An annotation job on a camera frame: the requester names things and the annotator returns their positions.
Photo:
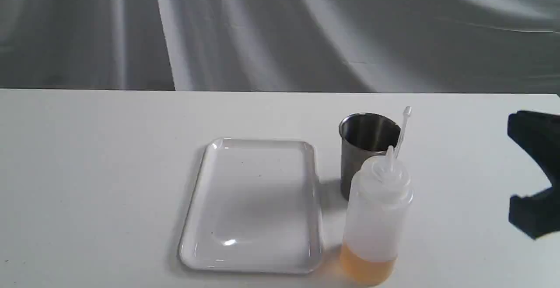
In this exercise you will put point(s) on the white plastic tray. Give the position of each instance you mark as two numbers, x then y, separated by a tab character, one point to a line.
255	208

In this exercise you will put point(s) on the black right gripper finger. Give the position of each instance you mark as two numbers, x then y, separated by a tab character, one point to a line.
538	134
537	215

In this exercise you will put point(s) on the stainless steel cup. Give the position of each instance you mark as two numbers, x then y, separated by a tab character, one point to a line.
363	135

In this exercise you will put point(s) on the translucent squeeze bottle amber liquid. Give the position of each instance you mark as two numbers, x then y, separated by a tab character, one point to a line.
380	196

